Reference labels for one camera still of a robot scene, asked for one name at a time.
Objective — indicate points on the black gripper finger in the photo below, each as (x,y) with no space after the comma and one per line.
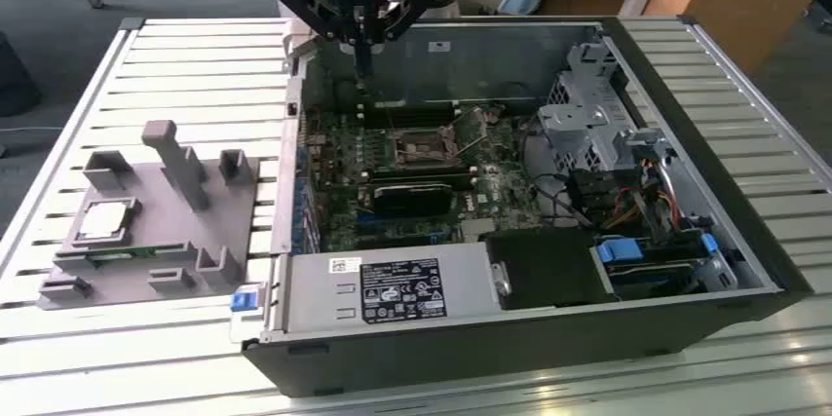
(401,21)
(313,7)

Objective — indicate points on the silver green CPU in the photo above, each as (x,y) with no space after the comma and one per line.
(107,218)

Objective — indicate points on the CPU socket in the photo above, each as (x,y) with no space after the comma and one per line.
(423,145)

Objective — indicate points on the black case fan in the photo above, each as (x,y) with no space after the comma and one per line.
(349,94)

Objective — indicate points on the black RAM slot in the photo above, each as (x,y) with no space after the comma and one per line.
(423,180)
(417,120)
(423,109)
(417,172)

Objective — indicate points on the silver metal drive cage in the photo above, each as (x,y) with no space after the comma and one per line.
(586,124)

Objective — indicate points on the small black graphics card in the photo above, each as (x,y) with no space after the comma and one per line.
(410,199)

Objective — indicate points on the green motherboard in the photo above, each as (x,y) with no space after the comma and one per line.
(501,192)

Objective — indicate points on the silver chipset heatsink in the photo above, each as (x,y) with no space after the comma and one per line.
(478,230)

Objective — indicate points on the grey plastic parts rack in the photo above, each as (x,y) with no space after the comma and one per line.
(163,221)

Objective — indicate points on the green RAM stick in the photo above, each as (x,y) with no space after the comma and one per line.
(141,253)

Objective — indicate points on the blue disk carrier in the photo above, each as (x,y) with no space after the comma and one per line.
(618,250)

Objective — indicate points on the silver power supply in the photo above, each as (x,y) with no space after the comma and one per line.
(313,299)

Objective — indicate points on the blue case latch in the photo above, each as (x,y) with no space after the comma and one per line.
(245,300)

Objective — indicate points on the black open PC case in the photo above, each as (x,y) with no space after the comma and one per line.
(455,362)

